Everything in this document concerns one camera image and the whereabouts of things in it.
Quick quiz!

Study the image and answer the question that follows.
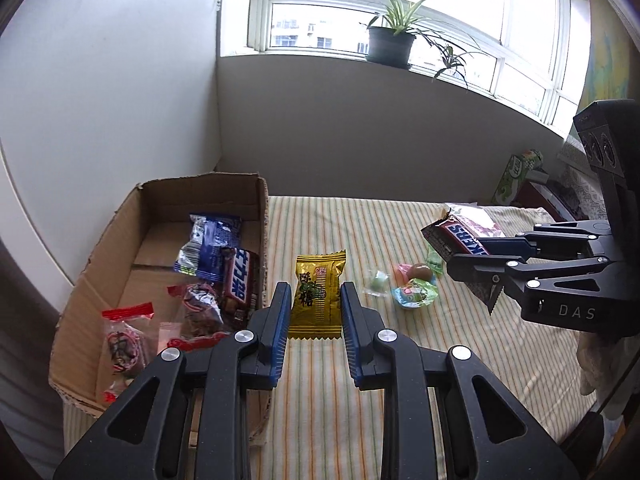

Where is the green carton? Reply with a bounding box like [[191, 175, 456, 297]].
[[492, 149, 543, 206]]

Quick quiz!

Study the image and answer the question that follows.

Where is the brown chocolate bar slanted print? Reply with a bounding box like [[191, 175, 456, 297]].
[[420, 212, 503, 316]]

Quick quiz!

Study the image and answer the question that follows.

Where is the pale green wrapped candy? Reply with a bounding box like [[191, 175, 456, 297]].
[[367, 269, 391, 295]]

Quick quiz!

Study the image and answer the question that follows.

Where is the brown cardboard box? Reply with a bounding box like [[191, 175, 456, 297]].
[[48, 172, 271, 448]]

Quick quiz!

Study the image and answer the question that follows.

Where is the potted spider plant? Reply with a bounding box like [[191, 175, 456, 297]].
[[360, 0, 488, 91]]

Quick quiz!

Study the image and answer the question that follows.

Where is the white lace cloth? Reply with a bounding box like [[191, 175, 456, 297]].
[[555, 135, 608, 221]]

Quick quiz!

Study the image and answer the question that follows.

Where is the sliced bread in clear bag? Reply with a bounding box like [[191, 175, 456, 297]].
[[445, 202, 506, 238]]

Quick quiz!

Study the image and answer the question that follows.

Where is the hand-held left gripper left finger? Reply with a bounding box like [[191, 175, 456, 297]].
[[52, 281, 293, 480]]

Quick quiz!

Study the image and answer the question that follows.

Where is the wall map poster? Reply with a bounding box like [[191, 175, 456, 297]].
[[577, 0, 640, 116]]

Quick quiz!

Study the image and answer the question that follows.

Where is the person's right hand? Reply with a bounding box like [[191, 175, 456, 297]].
[[575, 332, 628, 418]]

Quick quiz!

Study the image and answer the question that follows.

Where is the striped cloth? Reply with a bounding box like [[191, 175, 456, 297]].
[[62, 195, 598, 480]]

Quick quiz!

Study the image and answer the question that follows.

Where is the blue snack packet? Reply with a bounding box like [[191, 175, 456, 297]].
[[173, 213, 243, 281]]

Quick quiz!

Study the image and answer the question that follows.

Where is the yellow candy packet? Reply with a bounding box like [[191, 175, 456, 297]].
[[287, 251, 347, 343]]

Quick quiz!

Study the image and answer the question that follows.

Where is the white cabinet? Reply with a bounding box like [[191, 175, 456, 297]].
[[0, 0, 221, 311]]

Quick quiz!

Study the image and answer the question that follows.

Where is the dark red candy packet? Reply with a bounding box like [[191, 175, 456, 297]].
[[167, 282, 228, 353]]

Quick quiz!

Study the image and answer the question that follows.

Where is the teal jelly cup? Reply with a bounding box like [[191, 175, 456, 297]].
[[391, 280, 437, 308]]

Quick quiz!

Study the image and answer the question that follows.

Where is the clear packet with red seals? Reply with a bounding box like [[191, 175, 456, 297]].
[[101, 302, 157, 406]]

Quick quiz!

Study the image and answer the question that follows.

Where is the dark wooden cabinet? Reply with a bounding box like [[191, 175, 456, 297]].
[[515, 180, 586, 223]]

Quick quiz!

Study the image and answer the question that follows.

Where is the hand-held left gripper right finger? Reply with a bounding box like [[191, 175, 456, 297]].
[[339, 281, 586, 480]]

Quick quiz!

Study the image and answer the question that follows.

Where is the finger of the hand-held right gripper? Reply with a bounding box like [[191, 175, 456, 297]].
[[446, 254, 621, 307], [482, 220, 615, 257]]

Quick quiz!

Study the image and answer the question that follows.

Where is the brown chocolate bar block print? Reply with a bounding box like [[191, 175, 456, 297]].
[[220, 246, 262, 331]]

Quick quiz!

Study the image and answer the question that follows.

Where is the green candy wrapper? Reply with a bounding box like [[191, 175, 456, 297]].
[[425, 245, 446, 276]]

